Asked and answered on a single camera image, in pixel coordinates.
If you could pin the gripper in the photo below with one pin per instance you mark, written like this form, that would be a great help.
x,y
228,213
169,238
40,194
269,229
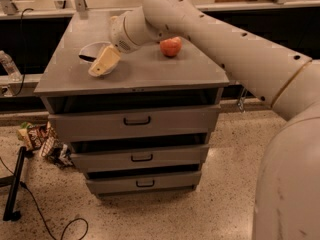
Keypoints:
x,y
119,34

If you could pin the white bowl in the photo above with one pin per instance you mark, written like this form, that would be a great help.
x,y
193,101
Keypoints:
x,y
91,51

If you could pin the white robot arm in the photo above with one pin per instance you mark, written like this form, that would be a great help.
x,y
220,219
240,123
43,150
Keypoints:
x,y
287,199

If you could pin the red apple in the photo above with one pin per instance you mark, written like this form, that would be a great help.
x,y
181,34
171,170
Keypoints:
x,y
171,47

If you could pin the top grey drawer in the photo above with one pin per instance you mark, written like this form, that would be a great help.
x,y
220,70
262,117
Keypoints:
x,y
121,124

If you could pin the grey drawer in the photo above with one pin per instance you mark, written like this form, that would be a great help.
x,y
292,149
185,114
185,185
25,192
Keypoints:
x,y
144,183
121,124
140,158

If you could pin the grey drawer cabinet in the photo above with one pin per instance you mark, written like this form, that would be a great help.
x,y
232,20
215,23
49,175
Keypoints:
x,y
145,79

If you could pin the clear plastic water bottle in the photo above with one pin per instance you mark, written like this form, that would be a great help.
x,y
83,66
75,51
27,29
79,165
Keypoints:
x,y
10,67

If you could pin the snack bags pile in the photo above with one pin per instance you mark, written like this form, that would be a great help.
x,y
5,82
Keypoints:
x,y
44,139

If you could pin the middle grey drawer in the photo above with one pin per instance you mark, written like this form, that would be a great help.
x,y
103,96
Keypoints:
x,y
140,158

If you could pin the bottom grey drawer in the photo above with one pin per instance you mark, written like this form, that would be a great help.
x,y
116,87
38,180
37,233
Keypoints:
x,y
144,183

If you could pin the black stand leg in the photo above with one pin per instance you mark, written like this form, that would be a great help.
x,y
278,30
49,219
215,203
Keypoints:
x,y
13,181

